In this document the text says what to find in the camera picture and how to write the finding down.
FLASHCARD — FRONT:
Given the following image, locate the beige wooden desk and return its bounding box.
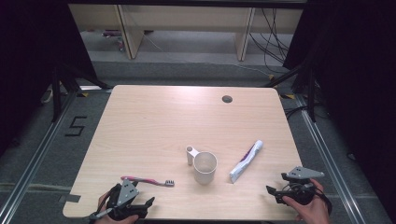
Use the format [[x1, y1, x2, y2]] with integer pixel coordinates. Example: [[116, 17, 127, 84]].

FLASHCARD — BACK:
[[68, 3, 304, 62]]

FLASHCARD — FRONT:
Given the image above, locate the grey tape strip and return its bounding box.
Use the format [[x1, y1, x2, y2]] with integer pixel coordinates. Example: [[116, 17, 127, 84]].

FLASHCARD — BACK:
[[58, 193, 82, 203]]

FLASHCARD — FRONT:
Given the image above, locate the aluminium floor rail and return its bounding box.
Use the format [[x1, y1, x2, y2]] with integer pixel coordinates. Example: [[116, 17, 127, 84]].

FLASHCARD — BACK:
[[293, 92, 369, 224], [0, 91, 78, 224]]

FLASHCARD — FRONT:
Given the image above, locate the left hand-held gripper cable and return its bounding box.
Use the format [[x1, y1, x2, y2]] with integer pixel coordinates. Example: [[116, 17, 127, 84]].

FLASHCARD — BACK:
[[88, 183, 121, 220]]

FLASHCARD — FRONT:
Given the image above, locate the bundle of black cables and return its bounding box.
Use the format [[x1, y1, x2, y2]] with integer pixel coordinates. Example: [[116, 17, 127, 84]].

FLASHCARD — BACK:
[[248, 7, 290, 75]]

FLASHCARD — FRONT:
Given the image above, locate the white cup with handle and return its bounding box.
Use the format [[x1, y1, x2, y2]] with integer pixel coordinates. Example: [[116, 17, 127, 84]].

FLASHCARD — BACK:
[[185, 145, 219, 186]]

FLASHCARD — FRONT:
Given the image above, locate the black metal stand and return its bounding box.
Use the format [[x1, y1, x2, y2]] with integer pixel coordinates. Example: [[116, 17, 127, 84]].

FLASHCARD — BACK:
[[50, 62, 112, 124], [262, 60, 318, 124]]

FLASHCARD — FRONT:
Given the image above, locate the black floor cable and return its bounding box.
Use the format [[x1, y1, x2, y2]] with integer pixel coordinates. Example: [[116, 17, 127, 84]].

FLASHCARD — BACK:
[[284, 105, 309, 120]]

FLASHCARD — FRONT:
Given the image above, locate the person's right hand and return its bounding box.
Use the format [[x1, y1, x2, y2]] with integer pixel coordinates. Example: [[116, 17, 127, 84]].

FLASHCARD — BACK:
[[282, 178, 332, 224]]

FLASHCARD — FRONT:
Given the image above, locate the person's left hand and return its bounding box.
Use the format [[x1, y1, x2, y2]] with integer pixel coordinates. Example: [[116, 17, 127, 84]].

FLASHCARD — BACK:
[[92, 191, 139, 224]]

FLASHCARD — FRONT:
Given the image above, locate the pink toothbrush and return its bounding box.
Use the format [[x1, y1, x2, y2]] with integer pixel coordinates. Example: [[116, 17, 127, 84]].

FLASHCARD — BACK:
[[120, 175, 176, 188]]

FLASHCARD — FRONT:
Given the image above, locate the small pink object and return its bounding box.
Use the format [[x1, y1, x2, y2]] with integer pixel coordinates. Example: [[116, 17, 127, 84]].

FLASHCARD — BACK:
[[101, 29, 125, 52]]

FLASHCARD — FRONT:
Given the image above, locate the dark curtain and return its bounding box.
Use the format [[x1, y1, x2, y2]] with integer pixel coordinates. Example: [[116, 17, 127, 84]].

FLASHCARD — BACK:
[[283, 0, 396, 216], [0, 0, 98, 157]]

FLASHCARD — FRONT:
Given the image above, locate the white and purple toothpaste tube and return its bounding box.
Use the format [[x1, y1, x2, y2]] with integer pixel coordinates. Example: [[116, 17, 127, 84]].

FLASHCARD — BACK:
[[229, 139, 264, 185]]

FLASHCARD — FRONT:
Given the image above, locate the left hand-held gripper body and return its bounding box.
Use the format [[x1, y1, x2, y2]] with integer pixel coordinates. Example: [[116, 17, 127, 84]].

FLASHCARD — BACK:
[[106, 179, 148, 222]]

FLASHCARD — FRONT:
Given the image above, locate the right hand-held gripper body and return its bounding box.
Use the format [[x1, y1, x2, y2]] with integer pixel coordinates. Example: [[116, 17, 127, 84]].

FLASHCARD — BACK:
[[281, 166, 325, 205]]

